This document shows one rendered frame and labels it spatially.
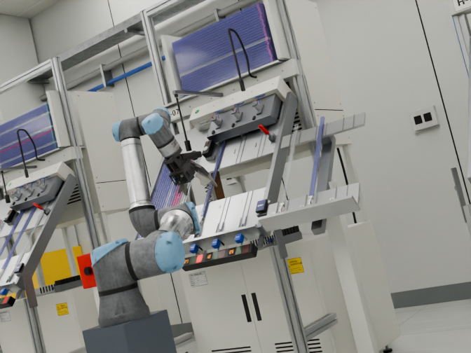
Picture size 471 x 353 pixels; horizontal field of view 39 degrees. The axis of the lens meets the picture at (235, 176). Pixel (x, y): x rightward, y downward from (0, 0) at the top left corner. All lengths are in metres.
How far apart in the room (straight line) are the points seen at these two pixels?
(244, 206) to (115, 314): 0.81
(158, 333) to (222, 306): 1.01
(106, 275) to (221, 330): 1.14
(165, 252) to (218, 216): 0.73
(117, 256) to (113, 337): 0.22
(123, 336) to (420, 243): 2.68
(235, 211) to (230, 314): 0.58
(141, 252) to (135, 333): 0.23
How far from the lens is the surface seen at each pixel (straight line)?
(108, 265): 1.94
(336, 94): 3.24
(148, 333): 1.94
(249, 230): 2.42
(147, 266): 1.91
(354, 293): 2.40
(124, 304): 1.93
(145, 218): 2.34
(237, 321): 2.92
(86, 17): 5.84
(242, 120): 2.80
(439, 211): 4.18
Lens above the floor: 0.74
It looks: 4 degrees up
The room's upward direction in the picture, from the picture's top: 13 degrees counter-clockwise
